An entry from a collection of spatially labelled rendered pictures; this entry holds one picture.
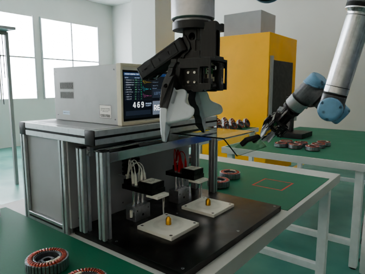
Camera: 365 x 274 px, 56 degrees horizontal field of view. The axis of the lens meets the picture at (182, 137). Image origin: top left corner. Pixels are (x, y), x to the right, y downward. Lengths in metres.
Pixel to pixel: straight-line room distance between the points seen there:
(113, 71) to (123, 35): 8.03
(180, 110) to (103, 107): 0.68
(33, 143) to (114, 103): 0.36
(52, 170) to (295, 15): 5.86
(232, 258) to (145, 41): 4.54
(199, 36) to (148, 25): 4.74
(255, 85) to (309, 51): 1.94
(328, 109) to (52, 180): 0.95
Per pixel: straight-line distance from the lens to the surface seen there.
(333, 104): 1.17
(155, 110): 1.26
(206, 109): 0.66
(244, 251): 1.12
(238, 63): 4.93
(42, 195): 1.37
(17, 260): 1.15
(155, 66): 0.63
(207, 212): 1.30
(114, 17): 9.51
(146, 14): 5.38
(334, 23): 6.46
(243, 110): 4.89
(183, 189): 1.43
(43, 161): 1.32
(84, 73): 1.29
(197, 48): 0.60
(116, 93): 1.16
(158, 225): 1.19
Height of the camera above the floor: 1.24
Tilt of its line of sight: 8 degrees down
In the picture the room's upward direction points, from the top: straight up
